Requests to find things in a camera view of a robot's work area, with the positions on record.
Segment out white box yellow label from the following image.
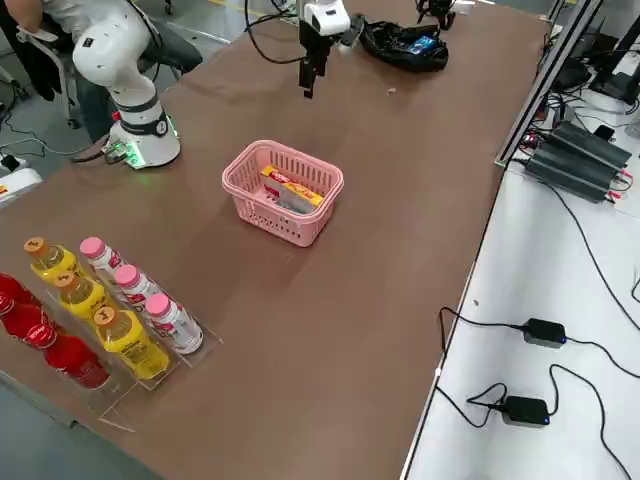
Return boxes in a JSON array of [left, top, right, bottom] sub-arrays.
[[0, 167, 44, 211]]

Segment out black plastic bag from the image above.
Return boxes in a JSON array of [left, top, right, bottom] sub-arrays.
[[359, 19, 450, 74]]

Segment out aluminium frame post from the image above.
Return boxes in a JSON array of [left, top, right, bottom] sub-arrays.
[[493, 0, 609, 169]]

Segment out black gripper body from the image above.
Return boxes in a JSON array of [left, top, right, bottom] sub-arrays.
[[298, 20, 333, 62]]

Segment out yellow drink bottle orange cap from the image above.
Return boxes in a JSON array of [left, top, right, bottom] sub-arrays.
[[52, 273, 115, 321], [23, 237, 84, 284], [93, 306, 170, 380]]

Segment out pink plastic slotted basket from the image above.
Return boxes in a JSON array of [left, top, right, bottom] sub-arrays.
[[221, 139, 345, 248]]

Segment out black power adapter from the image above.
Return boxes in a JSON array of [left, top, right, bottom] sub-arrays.
[[523, 317, 568, 348], [501, 395, 551, 428]]

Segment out black adapter cable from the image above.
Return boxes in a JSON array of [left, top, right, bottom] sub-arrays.
[[564, 339, 640, 379], [438, 307, 526, 359], [467, 382, 509, 427], [547, 363, 634, 480]]

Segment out black finned power supply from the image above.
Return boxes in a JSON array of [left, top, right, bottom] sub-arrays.
[[524, 137, 621, 204], [549, 121, 634, 169]]

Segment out white bottle pink cap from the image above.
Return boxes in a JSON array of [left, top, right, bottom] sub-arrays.
[[79, 237, 126, 281], [144, 293, 205, 355], [113, 264, 161, 306]]

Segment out grey office chair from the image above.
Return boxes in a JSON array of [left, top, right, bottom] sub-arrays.
[[14, 24, 76, 129]]

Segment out red drink bottle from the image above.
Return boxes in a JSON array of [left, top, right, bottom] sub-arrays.
[[0, 294, 57, 346], [22, 323, 112, 390], [0, 272, 39, 307]]

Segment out black power supply cable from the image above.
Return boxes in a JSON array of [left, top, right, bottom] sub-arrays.
[[542, 182, 640, 326]]

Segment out black cable with metal connectors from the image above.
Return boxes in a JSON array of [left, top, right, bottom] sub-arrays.
[[244, 0, 306, 65]]

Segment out blue cookie box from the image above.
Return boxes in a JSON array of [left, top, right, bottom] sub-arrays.
[[403, 34, 435, 55]]

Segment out clear acrylic bottle shelf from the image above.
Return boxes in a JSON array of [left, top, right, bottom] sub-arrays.
[[0, 249, 224, 434]]

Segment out yellow wafer snack packet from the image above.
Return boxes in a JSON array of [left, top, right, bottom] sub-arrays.
[[259, 164, 325, 210]]

